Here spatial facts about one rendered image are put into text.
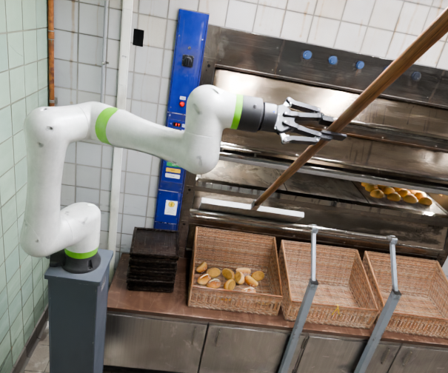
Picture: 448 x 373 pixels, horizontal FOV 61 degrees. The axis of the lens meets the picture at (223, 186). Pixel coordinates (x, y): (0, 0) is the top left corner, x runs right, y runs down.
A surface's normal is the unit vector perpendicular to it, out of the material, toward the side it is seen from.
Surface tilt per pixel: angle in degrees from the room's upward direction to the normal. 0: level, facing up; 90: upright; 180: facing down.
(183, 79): 90
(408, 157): 70
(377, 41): 90
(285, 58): 90
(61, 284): 90
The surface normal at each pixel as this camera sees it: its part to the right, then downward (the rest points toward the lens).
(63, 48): 0.03, 0.43
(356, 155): 0.09, 0.10
